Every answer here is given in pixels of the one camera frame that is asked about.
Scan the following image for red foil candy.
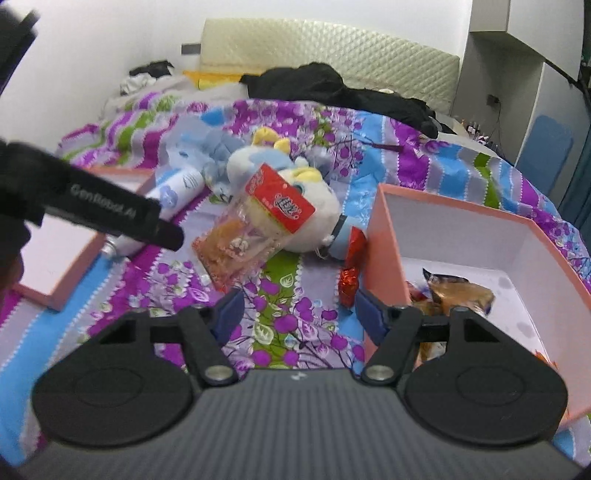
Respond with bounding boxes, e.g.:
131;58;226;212
338;228;368;308

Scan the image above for clear plastic bag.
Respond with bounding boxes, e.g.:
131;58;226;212
166;124;246;186

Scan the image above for dark strap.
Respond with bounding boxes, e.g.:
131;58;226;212
0;9;40;96

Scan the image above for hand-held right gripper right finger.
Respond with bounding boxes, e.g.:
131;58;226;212
355;287;502;385

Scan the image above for red label snack bag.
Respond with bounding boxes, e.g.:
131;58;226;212
191;162;317;293

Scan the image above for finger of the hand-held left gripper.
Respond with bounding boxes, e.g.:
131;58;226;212
133;196;186;252

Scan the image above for pink cardboard box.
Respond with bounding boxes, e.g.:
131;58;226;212
365;184;591;422

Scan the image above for white spray bottle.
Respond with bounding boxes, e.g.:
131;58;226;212
102;167;205;258

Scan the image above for white blue plush toy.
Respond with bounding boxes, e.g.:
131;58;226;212
226;127;368;262

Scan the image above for red snack packet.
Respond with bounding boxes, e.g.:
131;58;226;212
406;281;440;315

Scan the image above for blue chair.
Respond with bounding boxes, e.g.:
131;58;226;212
515;114;574;197

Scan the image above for brown bread packet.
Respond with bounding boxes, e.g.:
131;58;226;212
422;268;498;319

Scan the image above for orange snack packet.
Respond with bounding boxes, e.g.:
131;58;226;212
531;350;559;371

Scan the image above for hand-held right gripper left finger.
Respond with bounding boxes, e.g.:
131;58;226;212
99;287;246;387

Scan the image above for small cosmetic bottles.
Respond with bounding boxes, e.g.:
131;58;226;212
461;119;496;145

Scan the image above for dark blue cloth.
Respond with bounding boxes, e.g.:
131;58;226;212
556;133;591;223

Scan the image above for white cabinet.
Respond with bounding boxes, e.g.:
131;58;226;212
450;0;591;172

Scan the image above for grey white clothes pile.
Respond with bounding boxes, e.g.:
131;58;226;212
119;60;185;97

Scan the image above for purple floral blanket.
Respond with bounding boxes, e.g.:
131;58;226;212
0;90;591;462

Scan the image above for yellow cloth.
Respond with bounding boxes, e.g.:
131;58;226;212
184;69;243;91

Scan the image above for pink box lid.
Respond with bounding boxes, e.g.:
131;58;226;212
14;166;158;311

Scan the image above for beige quilted headboard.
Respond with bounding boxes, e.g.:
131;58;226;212
199;18;461;116

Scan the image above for black clothing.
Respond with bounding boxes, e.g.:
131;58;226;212
240;62;439;139

